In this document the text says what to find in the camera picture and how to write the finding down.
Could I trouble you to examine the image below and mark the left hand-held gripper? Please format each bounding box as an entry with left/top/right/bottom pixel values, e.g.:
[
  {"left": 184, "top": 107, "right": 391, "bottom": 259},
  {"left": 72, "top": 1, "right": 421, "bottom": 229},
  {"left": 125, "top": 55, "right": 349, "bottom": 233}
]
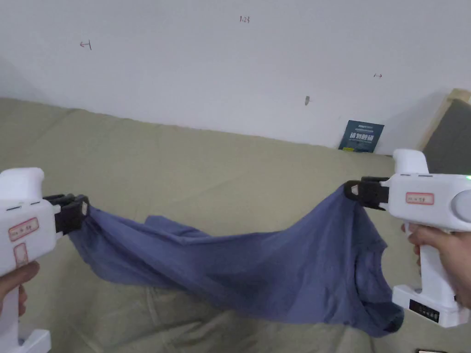
[{"left": 0, "top": 168, "right": 91, "bottom": 353}]

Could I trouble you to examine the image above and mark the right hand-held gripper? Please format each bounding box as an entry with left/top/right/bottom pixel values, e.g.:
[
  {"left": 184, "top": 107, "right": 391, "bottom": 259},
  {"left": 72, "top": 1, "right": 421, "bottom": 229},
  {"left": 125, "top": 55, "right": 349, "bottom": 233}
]
[{"left": 345, "top": 148, "right": 471, "bottom": 328}]

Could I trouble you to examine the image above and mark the dark blue shirt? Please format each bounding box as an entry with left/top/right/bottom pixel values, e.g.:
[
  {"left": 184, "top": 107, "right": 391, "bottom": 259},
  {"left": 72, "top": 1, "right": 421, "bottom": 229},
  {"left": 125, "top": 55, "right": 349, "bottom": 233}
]
[{"left": 68, "top": 183, "right": 406, "bottom": 339}]

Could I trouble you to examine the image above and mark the person's left hand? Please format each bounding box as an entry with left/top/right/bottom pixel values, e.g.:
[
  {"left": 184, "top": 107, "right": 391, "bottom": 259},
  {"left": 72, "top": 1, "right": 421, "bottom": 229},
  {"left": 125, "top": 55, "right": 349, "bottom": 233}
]
[{"left": 0, "top": 261, "right": 41, "bottom": 318}]

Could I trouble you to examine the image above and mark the person's right hand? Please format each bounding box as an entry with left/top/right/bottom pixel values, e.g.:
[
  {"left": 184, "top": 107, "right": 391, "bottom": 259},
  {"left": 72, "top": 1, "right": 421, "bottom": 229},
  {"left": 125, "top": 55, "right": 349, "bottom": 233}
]
[{"left": 401, "top": 222, "right": 471, "bottom": 308}]

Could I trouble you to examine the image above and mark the dark blue printed card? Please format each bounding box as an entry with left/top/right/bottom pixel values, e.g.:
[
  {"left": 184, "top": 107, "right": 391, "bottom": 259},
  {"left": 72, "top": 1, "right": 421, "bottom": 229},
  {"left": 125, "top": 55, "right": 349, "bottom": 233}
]
[{"left": 338, "top": 119, "right": 385, "bottom": 154}]

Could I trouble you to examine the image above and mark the bed with beige sheet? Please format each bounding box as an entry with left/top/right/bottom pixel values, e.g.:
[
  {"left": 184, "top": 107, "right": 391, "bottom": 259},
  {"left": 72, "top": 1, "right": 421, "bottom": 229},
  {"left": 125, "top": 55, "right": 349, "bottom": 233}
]
[{"left": 0, "top": 97, "right": 471, "bottom": 353}]

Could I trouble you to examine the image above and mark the grey padded headboard wooden frame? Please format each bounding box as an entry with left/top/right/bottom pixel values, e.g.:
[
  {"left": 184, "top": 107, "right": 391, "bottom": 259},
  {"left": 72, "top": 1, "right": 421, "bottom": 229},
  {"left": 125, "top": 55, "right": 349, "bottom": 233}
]
[{"left": 419, "top": 88, "right": 471, "bottom": 178}]

